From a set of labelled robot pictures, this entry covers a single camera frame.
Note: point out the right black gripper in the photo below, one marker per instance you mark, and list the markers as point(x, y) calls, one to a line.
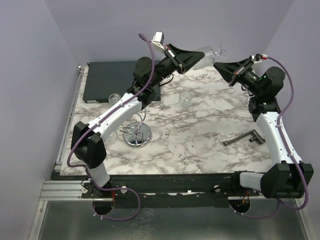
point(227, 70)

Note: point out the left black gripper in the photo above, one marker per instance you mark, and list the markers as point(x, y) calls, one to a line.
point(182, 60)

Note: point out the clear wine glass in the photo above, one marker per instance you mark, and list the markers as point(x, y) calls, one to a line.
point(114, 98)
point(209, 56)
point(185, 100)
point(112, 139)

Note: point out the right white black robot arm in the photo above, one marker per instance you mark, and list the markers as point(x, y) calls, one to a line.
point(289, 176)

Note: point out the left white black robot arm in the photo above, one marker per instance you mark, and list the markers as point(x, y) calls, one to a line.
point(88, 140)

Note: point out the dark flat rack box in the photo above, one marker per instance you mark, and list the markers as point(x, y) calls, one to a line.
point(106, 78)

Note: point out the chrome wine glass rack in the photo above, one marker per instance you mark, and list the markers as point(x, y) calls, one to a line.
point(137, 134)

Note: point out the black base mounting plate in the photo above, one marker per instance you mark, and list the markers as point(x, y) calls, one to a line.
point(160, 190)

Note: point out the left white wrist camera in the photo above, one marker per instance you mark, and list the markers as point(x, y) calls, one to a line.
point(158, 40)

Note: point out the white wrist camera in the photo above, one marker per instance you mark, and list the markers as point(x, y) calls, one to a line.
point(259, 57)
point(158, 40)

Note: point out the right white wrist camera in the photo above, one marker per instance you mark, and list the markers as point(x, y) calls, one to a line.
point(259, 57)

